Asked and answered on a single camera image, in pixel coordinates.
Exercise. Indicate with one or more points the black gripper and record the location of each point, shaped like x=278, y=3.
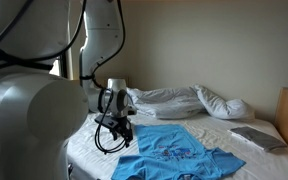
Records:
x=124, y=129

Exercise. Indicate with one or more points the blue t-shirt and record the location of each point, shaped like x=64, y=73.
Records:
x=170, y=152

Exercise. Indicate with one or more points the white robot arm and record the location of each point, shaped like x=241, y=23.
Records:
x=39, y=112

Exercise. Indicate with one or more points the white bed sheet mattress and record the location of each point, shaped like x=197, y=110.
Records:
x=91, y=164

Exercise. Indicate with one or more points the grey duvet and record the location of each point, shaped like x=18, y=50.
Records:
x=166, y=103

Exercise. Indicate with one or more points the white pillow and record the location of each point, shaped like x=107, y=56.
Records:
x=220, y=108

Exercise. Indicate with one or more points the grey folded cloth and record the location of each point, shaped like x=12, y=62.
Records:
x=255, y=137

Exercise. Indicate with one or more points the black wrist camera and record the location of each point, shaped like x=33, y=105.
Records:
x=106, y=121

